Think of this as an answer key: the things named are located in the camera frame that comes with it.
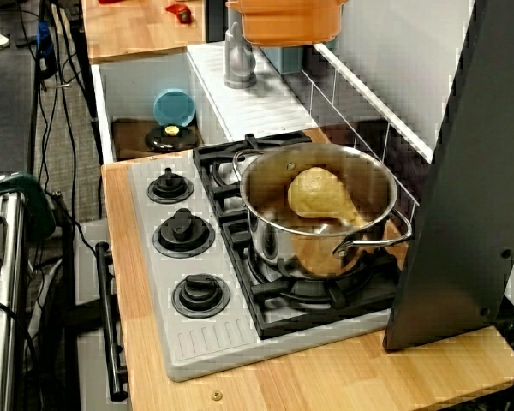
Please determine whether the thick black cable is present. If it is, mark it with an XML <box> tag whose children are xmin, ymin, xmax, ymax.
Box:
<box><xmin>0</xmin><ymin>295</ymin><xmax>39</xmax><ymax>411</ymax></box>

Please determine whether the grey toy faucet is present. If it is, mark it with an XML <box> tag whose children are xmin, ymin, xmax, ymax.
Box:
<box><xmin>222</xmin><ymin>8</ymin><xmax>258</xmax><ymax>90</ymax></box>

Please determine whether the white toy sink unit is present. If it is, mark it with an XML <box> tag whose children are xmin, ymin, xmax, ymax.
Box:
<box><xmin>89</xmin><ymin>42</ymin><xmax>322</xmax><ymax>166</ymax></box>

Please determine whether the red toy object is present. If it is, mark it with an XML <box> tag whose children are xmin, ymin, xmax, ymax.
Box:
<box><xmin>165</xmin><ymin>2</ymin><xmax>194</xmax><ymax>23</ymax></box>

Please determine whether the dark lid with yellow knob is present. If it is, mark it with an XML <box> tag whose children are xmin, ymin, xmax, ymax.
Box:
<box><xmin>144</xmin><ymin>124</ymin><xmax>197</xmax><ymax>153</ymax></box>

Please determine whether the dark tiled backsplash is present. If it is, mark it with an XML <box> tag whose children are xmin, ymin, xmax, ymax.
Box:
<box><xmin>299</xmin><ymin>42</ymin><xmax>433</xmax><ymax>206</ymax></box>

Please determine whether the black oven door handle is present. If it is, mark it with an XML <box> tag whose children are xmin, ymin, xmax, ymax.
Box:
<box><xmin>94</xmin><ymin>241</ymin><xmax>129</xmax><ymax>402</ymax></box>

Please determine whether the silver metal frame rail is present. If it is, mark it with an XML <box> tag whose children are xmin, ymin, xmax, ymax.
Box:
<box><xmin>0</xmin><ymin>192</ymin><xmax>27</xmax><ymax>411</ymax></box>

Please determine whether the orange plastic toy pot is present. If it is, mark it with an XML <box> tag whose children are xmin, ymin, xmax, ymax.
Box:
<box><xmin>225</xmin><ymin>0</ymin><xmax>350</xmax><ymax>47</ymax></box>

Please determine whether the toy chicken drumstick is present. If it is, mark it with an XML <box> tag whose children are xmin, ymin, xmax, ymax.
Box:
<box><xmin>287</xmin><ymin>166</ymin><xmax>369</xmax><ymax>228</ymax></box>

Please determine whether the wooden kitchen counter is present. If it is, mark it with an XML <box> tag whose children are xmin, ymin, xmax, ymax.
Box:
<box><xmin>100</xmin><ymin>128</ymin><xmax>514</xmax><ymax>411</ymax></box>

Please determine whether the thin black cable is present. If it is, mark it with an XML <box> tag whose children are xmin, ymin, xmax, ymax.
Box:
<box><xmin>51</xmin><ymin>0</ymin><xmax>104</xmax><ymax>219</ymax></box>

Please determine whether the black burner grate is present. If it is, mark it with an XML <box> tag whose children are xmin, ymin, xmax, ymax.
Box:
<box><xmin>192</xmin><ymin>131</ymin><xmax>314</xmax><ymax>219</ymax></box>
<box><xmin>220</xmin><ymin>217</ymin><xmax>402</xmax><ymax>341</ymax></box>

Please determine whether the green clamp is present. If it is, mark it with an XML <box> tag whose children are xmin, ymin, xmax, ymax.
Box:
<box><xmin>0</xmin><ymin>171</ymin><xmax>57</xmax><ymax>241</ymax></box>

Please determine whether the black side panel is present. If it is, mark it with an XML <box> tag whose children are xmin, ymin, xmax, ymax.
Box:
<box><xmin>382</xmin><ymin>0</ymin><xmax>514</xmax><ymax>352</ymax></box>

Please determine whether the grey stove top panel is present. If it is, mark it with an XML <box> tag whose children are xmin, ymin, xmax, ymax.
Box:
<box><xmin>128</xmin><ymin>152</ymin><xmax>395</xmax><ymax>383</ymax></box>

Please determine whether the stainless steel pot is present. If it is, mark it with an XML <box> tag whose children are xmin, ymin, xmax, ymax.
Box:
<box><xmin>232</xmin><ymin>143</ymin><xmax>414</xmax><ymax>282</ymax></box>

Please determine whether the blue plastic plate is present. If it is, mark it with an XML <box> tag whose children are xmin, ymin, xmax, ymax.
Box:
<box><xmin>152</xmin><ymin>88</ymin><xmax>197</xmax><ymax>128</ymax></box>

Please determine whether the black stove knob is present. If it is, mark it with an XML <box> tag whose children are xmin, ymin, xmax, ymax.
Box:
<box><xmin>152</xmin><ymin>208</ymin><xmax>217</xmax><ymax>259</ymax></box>
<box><xmin>171</xmin><ymin>273</ymin><xmax>231</xmax><ymax>319</ymax></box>
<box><xmin>146</xmin><ymin>167</ymin><xmax>195</xmax><ymax>205</ymax></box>

